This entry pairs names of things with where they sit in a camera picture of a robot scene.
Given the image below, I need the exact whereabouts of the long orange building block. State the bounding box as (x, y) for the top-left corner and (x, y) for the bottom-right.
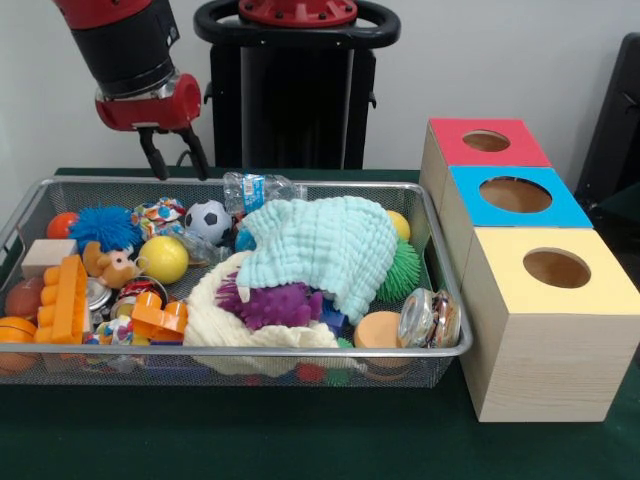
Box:
(33, 254), (89, 345)

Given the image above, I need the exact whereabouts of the wooden box with three holes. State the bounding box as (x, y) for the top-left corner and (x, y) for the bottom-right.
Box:
(418, 117), (640, 424)

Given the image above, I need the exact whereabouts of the dark green table cloth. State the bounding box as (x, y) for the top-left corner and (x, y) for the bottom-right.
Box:
(0, 167), (640, 480)

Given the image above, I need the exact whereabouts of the small black white soccer ball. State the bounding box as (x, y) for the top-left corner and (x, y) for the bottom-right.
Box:
(184, 199), (234, 245)

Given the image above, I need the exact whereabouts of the cream knitted cloth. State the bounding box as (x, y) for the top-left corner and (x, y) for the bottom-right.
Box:
(182, 252), (341, 376)

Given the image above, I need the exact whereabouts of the black upright panel on stand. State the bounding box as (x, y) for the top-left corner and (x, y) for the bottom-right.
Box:
(574, 32), (640, 211)

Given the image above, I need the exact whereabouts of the purple spiky monster toy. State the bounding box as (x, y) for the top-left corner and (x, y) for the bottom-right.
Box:
(215, 282), (325, 331)

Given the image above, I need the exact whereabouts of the brown plush monkey toy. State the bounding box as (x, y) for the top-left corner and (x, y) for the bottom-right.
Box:
(81, 242), (141, 290)

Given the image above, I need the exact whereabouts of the crushed clear plastic bottle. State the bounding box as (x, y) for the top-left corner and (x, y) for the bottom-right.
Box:
(222, 171), (307, 214)

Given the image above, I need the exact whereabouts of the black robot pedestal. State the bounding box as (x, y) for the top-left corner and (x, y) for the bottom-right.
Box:
(193, 0), (401, 170)

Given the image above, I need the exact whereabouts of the mint green waffle cloth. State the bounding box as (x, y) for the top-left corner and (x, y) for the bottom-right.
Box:
(235, 197), (399, 324)

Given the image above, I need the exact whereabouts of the blue spiky rubber ball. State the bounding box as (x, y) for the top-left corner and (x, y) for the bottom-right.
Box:
(67, 206), (144, 251)

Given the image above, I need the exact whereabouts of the shallow wire mesh bin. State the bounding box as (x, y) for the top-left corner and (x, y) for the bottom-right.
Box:
(0, 175), (473, 390)

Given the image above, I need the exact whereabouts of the yellow smiley face ball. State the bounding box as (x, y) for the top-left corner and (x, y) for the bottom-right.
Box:
(137, 235), (190, 285)

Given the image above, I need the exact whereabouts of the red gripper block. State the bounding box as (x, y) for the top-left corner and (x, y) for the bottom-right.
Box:
(94, 73), (211, 181)

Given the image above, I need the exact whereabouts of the green spiky rubber ball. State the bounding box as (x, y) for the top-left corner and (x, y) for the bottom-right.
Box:
(374, 237), (421, 301)

